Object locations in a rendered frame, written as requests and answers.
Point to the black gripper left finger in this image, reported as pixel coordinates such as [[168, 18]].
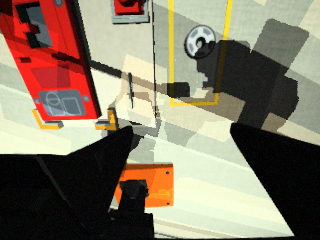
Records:
[[84, 181]]

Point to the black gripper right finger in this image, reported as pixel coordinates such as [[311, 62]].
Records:
[[289, 170]]

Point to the yellow rectangular tape outline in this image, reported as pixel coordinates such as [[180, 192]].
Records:
[[224, 40]]

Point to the black wheel with grey hub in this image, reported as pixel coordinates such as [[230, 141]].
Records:
[[208, 38]]

